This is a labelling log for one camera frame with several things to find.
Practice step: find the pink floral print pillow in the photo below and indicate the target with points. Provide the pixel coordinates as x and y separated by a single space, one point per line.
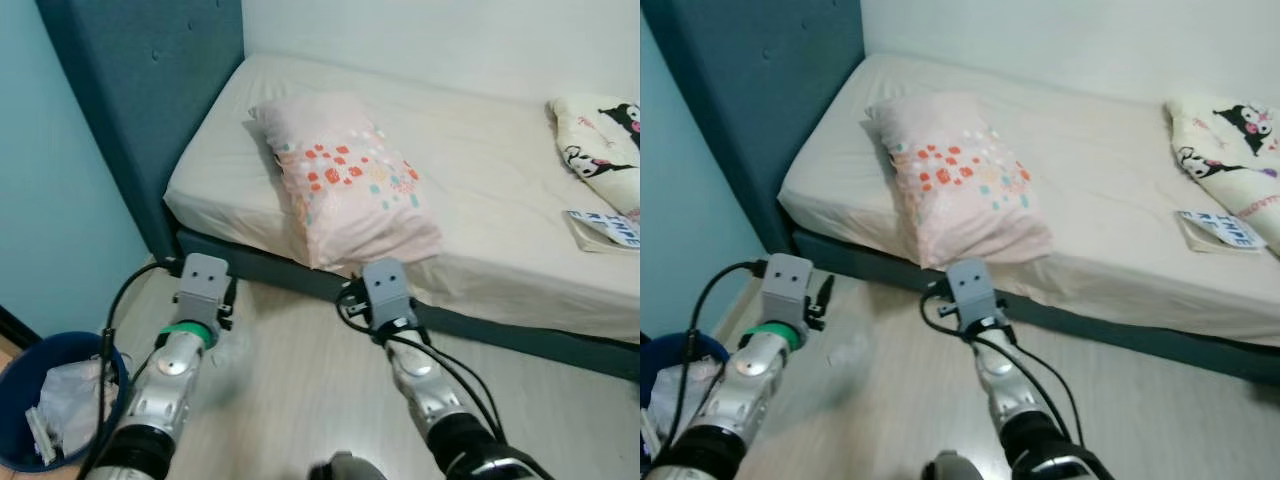
340 200
955 200

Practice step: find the white paperback book blue lettering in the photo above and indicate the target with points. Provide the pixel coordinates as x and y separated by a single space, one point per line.
600 232
1215 232

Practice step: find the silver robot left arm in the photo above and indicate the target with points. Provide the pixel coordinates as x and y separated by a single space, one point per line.
170 380
750 380

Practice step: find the clear plastic wrapper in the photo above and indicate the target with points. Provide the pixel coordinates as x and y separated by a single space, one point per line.
848 352

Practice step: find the crumpled white plastic bag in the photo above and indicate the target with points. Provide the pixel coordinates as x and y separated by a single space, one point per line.
75 400
690 385

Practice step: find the blue trash bin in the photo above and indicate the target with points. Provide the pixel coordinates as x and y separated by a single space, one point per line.
650 380
20 400

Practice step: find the blue upholstered headboard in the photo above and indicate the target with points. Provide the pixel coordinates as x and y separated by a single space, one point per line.
770 100
150 100

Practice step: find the robot right leg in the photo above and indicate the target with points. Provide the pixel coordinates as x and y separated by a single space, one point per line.
350 468
955 468

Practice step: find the white flat packet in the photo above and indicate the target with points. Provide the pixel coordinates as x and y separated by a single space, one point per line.
42 440

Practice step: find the cream cartoon print comforter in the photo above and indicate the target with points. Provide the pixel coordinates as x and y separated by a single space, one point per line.
1220 140
600 140

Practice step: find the mattress with cream sheet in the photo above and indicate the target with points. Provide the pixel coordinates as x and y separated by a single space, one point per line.
480 170
1100 180

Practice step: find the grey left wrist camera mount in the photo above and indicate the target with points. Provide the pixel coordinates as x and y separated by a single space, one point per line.
787 285
203 285

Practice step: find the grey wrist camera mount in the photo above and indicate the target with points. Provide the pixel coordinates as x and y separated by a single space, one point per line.
970 290
203 285
787 285
385 290

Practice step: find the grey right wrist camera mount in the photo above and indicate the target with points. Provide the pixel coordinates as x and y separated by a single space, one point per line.
385 290
970 290

